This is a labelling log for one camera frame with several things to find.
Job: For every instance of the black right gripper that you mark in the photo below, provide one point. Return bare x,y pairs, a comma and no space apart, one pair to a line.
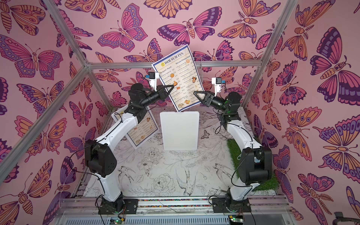
208,98

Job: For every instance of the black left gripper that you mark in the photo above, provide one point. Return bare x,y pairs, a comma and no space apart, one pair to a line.
160,93

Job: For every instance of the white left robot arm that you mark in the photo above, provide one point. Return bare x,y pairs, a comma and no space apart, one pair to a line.
99,156

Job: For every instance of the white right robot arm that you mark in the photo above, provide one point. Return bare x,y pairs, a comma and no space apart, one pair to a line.
230,120

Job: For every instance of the green artificial grass mat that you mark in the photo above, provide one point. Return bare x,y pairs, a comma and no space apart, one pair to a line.
250,169

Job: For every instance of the black object bottom right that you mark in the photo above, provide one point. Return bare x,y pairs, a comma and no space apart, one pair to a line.
340,218

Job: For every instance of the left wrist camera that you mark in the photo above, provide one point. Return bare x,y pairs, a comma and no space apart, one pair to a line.
152,78

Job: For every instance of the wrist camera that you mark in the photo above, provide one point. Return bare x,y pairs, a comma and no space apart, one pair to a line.
217,82
152,78

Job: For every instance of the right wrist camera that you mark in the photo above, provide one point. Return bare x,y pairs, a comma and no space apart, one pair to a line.
217,82

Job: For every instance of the aluminium cage frame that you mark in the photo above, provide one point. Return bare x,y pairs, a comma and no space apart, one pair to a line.
87,70

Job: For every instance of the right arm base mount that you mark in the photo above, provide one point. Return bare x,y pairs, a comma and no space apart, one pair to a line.
223,205

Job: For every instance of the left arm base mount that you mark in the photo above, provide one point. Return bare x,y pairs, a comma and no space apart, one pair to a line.
122,206

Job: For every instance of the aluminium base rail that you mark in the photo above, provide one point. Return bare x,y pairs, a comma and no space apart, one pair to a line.
199,210

